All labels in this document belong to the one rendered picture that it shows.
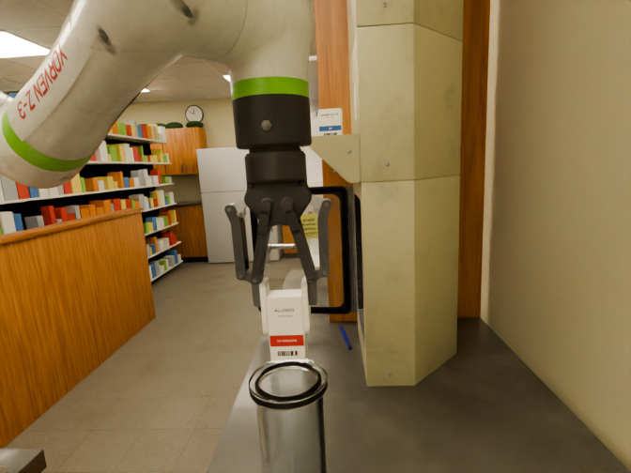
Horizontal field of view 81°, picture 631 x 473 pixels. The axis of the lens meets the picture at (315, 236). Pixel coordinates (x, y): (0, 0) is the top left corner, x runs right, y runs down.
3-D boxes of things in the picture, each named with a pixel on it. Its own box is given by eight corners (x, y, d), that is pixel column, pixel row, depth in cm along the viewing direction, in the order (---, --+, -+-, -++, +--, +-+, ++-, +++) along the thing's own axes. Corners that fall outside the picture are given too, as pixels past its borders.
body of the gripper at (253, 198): (311, 149, 49) (315, 219, 51) (247, 153, 49) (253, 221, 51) (306, 146, 42) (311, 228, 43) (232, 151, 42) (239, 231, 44)
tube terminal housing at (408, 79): (438, 325, 116) (439, 63, 102) (477, 385, 85) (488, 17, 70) (357, 327, 118) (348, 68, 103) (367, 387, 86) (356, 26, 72)
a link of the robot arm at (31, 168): (-37, 171, 58) (4, 113, 64) (53, 208, 66) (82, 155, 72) (-21, 127, 46) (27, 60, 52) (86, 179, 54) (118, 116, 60)
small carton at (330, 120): (343, 138, 86) (342, 111, 85) (342, 136, 81) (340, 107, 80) (321, 139, 87) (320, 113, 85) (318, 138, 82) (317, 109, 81)
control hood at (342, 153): (352, 177, 109) (351, 143, 107) (361, 182, 77) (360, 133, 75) (314, 179, 110) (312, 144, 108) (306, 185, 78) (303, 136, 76)
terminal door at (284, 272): (351, 314, 116) (346, 185, 108) (258, 312, 121) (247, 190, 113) (352, 313, 116) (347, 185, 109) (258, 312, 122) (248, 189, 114)
